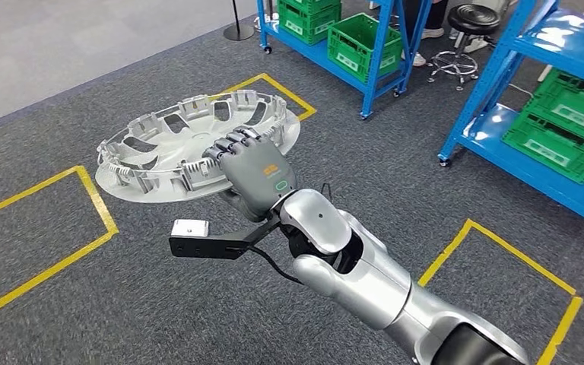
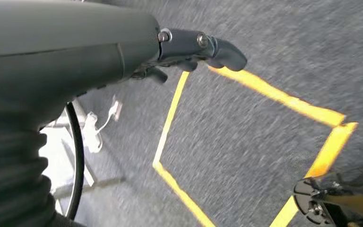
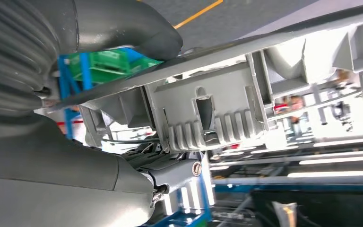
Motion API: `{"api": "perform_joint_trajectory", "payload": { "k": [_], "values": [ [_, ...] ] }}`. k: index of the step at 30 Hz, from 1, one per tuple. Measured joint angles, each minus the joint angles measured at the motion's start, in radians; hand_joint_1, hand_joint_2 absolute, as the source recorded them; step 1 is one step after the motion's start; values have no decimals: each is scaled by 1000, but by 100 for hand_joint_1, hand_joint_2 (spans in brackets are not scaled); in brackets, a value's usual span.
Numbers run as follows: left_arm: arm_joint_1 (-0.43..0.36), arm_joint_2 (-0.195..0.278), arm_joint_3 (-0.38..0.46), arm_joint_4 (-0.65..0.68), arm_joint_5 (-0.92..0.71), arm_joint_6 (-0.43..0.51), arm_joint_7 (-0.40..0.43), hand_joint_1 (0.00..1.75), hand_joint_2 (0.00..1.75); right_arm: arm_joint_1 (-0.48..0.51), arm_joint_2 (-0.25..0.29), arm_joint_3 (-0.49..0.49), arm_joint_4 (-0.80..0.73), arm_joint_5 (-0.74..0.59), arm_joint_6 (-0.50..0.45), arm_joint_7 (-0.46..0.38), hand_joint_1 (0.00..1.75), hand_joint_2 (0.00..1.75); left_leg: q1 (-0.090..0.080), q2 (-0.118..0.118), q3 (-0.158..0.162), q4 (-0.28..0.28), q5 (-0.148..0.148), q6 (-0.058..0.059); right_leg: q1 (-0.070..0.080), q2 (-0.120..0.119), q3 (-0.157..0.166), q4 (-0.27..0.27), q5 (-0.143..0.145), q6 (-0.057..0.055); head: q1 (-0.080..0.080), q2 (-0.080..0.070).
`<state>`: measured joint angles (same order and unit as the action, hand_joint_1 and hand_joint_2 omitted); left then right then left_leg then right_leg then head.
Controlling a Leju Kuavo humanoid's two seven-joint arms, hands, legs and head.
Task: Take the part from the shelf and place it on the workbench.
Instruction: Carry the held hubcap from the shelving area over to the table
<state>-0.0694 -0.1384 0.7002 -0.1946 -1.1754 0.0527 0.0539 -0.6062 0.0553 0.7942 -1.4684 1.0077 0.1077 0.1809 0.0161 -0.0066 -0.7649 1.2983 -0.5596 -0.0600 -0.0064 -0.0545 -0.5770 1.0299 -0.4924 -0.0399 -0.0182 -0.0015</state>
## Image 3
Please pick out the yellow floor tape square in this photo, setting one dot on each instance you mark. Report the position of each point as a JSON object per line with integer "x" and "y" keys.
{"x": 197, "y": 13}

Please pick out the blue metal shelf rack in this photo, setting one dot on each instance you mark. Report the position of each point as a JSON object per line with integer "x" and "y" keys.
{"x": 86, "y": 72}

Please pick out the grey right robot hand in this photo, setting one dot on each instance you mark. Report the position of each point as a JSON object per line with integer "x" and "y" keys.
{"x": 43, "y": 175}

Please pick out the green plastic crate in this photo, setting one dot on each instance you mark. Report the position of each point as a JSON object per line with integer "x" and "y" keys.
{"x": 112, "y": 65}

